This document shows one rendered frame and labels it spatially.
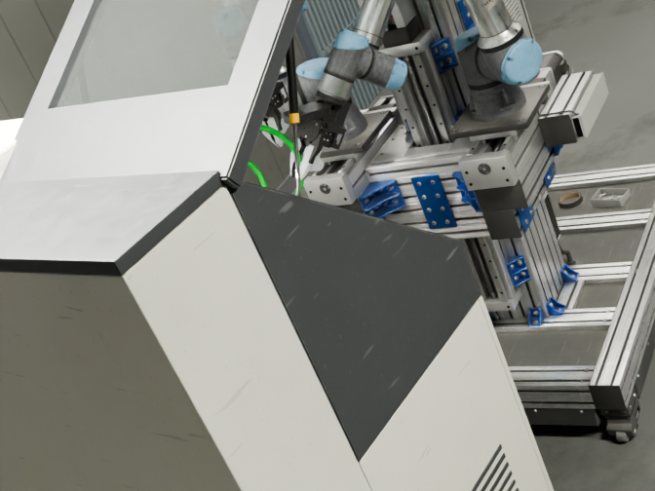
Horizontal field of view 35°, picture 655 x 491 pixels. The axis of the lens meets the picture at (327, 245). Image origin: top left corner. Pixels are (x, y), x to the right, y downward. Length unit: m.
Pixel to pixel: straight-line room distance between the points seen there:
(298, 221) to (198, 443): 0.46
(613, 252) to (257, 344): 1.95
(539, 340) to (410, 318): 1.10
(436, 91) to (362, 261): 0.92
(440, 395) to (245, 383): 0.64
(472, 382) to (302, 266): 0.68
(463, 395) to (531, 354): 0.82
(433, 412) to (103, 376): 0.80
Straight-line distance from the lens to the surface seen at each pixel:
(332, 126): 2.42
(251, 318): 1.89
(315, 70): 2.93
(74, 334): 1.92
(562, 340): 3.29
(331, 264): 2.05
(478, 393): 2.53
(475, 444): 2.54
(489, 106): 2.75
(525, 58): 2.60
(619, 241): 3.68
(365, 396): 2.16
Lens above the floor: 2.12
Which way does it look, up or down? 26 degrees down
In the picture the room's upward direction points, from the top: 24 degrees counter-clockwise
